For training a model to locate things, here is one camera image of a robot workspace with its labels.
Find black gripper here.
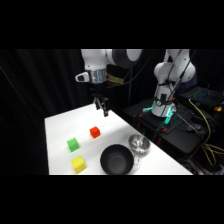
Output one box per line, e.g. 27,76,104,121
88,81,110,118

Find red cube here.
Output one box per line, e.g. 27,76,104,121
89,125,102,140

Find green cube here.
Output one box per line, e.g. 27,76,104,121
66,137,81,153

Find black bowl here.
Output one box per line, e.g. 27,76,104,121
99,143,135,176

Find yellow cube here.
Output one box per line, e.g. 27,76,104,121
70,155,87,175

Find silver metal cup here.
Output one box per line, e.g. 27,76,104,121
128,134,151,166

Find green light strip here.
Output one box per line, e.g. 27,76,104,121
142,99,177,125

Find black curtain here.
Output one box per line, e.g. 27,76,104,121
0,49,224,176

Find black robot stand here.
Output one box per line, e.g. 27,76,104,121
122,95,224,164

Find black laptop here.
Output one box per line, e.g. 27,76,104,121
179,85,224,108

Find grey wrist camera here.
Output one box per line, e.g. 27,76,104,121
74,71,90,84

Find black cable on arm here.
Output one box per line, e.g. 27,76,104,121
164,49,188,116

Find yellow cable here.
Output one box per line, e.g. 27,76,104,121
188,98,224,168

